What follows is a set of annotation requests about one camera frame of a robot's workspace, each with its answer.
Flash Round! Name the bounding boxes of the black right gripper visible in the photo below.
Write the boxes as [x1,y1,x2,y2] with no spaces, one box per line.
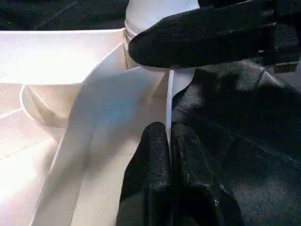
[257,0,301,73]

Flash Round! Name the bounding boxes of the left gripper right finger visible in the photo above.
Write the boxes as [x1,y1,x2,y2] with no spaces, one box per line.
[169,121,245,226]

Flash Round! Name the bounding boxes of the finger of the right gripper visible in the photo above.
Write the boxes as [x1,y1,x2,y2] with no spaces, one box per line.
[128,0,277,70]

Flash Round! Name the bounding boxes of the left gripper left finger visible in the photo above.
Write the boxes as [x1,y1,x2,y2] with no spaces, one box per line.
[115,121,176,226]

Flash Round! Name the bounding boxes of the white plastic table leg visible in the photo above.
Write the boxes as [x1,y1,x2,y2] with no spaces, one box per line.
[124,0,200,38]

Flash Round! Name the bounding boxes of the white table frame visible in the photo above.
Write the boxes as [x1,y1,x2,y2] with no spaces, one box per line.
[0,29,196,226]

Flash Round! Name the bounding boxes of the black work mat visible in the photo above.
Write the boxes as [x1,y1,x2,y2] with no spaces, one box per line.
[0,0,301,226]

